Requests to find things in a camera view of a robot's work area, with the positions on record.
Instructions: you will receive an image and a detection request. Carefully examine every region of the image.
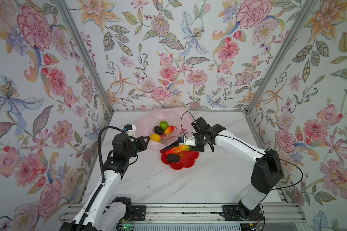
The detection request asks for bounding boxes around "yellow lemon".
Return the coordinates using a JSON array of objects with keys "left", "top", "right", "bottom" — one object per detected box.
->
[{"left": 150, "top": 133, "right": 161, "bottom": 142}]

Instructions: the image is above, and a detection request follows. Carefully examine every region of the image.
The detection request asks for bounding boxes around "dark avocado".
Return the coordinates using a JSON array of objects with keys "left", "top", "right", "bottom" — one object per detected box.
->
[
  {"left": 153, "top": 126, "right": 165, "bottom": 135},
  {"left": 167, "top": 154, "right": 181, "bottom": 164}
]

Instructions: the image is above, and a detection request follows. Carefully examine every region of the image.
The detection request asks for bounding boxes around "pink plastic bag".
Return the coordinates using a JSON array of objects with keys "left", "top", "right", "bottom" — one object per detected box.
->
[{"left": 135, "top": 108, "right": 194, "bottom": 151}]

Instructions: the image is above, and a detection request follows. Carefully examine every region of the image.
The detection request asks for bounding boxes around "green round textured fruit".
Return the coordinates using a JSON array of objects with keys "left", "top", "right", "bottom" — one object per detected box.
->
[{"left": 160, "top": 120, "right": 169, "bottom": 130}]

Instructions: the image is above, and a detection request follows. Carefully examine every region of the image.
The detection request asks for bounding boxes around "dark purple grape bunch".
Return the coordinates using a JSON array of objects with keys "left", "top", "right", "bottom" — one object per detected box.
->
[{"left": 160, "top": 141, "right": 179, "bottom": 154}]

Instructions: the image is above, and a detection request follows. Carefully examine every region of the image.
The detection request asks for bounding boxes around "red yellow mango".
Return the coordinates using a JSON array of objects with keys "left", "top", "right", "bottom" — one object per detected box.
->
[
  {"left": 164, "top": 146, "right": 182, "bottom": 155},
  {"left": 164, "top": 126, "right": 175, "bottom": 135}
]

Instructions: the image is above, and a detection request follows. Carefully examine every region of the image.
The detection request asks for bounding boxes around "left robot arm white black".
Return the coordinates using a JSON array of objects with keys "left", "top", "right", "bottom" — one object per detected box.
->
[{"left": 60, "top": 133, "right": 150, "bottom": 231}]

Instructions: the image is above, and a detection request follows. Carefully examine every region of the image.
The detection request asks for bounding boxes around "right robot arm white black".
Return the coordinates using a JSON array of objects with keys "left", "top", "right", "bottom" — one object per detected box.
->
[{"left": 191, "top": 117, "right": 283, "bottom": 220}]

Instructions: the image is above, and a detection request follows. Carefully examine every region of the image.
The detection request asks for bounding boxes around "red flower-shaped plate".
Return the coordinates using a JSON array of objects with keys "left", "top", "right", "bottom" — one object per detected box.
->
[{"left": 160, "top": 149, "right": 199, "bottom": 170}]

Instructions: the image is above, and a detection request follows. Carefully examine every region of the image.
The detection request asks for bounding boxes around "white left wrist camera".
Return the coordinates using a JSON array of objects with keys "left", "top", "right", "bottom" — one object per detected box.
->
[{"left": 123, "top": 124, "right": 136, "bottom": 138}]

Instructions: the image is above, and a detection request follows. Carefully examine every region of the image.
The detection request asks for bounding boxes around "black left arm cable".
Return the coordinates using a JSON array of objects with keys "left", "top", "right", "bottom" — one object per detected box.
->
[{"left": 75, "top": 126, "right": 134, "bottom": 231}]

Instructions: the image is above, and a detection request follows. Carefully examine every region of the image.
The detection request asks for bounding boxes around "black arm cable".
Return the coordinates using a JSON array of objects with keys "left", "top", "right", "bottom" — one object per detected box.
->
[
  {"left": 180, "top": 111, "right": 304, "bottom": 203},
  {"left": 75, "top": 126, "right": 134, "bottom": 231}
]

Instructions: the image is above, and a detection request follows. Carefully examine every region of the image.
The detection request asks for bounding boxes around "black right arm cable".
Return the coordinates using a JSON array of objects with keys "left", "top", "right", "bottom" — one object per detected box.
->
[{"left": 180, "top": 111, "right": 304, "bottom": 203}]

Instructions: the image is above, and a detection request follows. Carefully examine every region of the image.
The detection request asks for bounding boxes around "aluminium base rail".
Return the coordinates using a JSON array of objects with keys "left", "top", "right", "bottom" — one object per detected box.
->
[{"left": 59, "top": 203, "right": 307, "bottom": 224}]

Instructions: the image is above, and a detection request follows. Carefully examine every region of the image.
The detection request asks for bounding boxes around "left aluminium corner post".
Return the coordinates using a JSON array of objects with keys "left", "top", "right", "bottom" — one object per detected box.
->
[{"left": 55, "top": 0, "right": 114, "bottom": 115}]

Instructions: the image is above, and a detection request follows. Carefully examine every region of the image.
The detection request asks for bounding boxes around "aluminium corner post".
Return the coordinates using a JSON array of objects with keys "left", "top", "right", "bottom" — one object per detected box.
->
[
  {"left": 55, "top": 0, "right": 114, "bottom": 115},
  {"left": 243, "top": 1, "right": 315, "bottom": 116}
]

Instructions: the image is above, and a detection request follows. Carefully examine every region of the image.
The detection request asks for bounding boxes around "right aluminium corner post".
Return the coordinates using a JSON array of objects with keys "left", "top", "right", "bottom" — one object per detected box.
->
[{"left": 243, "top": 1, "right": 315, "bottom": 116}]

